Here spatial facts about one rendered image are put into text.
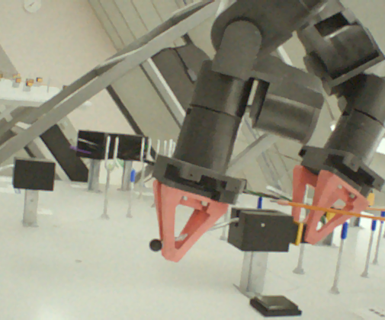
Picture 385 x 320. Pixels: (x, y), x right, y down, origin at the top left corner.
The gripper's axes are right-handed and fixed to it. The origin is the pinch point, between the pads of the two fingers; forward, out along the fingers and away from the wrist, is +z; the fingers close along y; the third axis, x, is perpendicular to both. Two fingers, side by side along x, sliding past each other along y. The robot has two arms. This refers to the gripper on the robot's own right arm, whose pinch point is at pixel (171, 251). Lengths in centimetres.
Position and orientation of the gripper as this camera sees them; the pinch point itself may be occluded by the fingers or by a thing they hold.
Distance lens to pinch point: 52.1
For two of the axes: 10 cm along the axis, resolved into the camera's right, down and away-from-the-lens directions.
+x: -9.1, -2.8, -3.0
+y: -2.9, -1.0, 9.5
